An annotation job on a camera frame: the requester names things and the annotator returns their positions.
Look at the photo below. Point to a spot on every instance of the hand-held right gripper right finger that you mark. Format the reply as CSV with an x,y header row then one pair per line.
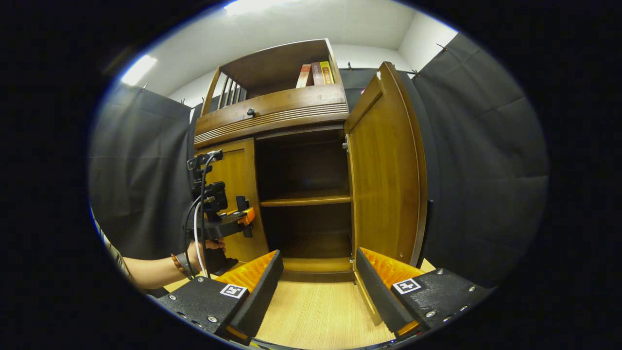
x,y
376,291

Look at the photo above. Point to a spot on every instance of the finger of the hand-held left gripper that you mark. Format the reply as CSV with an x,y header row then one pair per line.
x,y
245,215

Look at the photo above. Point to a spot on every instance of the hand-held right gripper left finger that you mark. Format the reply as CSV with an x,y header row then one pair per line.
x,y
262,287

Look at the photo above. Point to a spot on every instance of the wooden drawer with black knob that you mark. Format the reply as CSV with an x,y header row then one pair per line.
x,y
291,104

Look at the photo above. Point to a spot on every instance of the wooden cabinet door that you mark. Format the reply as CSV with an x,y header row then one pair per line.
x,y
238,170
384,184

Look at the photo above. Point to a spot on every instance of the dark red book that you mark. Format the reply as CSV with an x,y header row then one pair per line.
x,y
317,74

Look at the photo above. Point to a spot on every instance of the black wristband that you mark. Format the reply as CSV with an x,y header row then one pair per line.
x,y
185,264

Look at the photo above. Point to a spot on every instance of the wooden inner shelf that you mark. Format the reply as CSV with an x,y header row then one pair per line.
x,y
306,199

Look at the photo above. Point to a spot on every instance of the black backdrop cloth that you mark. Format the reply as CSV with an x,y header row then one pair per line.
x,y
486,170

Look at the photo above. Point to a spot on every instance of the yellow book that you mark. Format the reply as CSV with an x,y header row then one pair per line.
x,y
327,73

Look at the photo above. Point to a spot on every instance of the wooden double-door shoe cabinet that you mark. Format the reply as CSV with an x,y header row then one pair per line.
x,y
272,73

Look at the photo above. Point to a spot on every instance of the beige and red book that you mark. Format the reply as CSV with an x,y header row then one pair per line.
x,y
303,77

